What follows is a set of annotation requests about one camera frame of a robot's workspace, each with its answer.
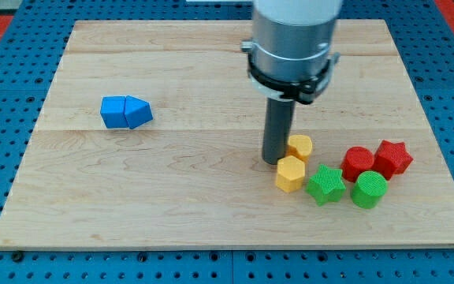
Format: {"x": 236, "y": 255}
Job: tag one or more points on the red star block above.
{"x": 391, "y": 158}

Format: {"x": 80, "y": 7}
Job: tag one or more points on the blue triangular prism block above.
{"x": 137, "y": 112}

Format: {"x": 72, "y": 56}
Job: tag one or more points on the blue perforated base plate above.
{"x": 33, "y": 35}

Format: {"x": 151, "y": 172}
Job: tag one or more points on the red cylinder block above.
{"x": 356, "y": 161}

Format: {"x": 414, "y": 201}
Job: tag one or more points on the green cylinder block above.
{"x": 369, "y": 189}

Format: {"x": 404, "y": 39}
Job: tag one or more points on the yellow hexagon block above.
{"x": 291, "y": 172}

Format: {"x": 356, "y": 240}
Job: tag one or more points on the green star block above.
{"x": 326, "y": 185}

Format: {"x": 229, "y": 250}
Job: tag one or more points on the light wooden board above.
{"x": 193, "y": 178}

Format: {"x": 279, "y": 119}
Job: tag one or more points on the blue cube block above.
{"x": 113, "y": 112}

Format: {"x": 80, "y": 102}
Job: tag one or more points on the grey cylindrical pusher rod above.
{"x": 278, "y": 123}

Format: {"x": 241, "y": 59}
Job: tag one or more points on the yellow heart block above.
{"x": 300, "y": 146}

